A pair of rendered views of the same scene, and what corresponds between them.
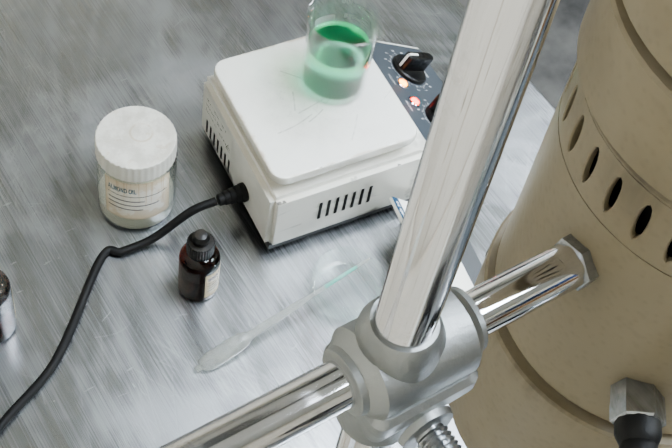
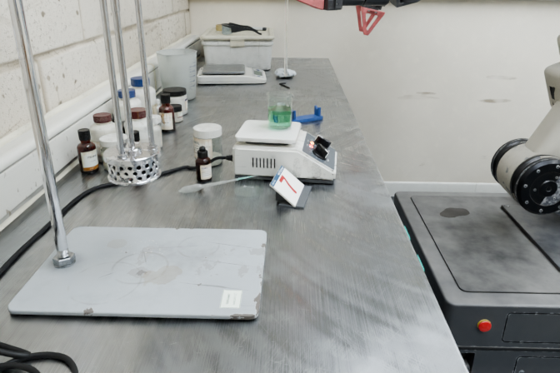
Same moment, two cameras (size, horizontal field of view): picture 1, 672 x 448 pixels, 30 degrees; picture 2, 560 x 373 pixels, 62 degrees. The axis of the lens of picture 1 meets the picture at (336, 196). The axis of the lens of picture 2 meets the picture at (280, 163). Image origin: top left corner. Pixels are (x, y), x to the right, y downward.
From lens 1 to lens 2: 0.74 m
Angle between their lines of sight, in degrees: 46
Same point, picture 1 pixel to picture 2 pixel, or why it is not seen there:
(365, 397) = not seen: outside the picture
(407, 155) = (290, 149)
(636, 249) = not seen: outside the picture
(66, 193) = (191, 157)
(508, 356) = not seen: outside the picture
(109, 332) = (166, 179)
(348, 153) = (265, 137)
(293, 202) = (240, 150)
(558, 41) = (484, 264)
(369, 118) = (282, 134)
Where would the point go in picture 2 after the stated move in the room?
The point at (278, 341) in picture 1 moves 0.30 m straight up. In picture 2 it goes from (212, 194) to (204, 25)
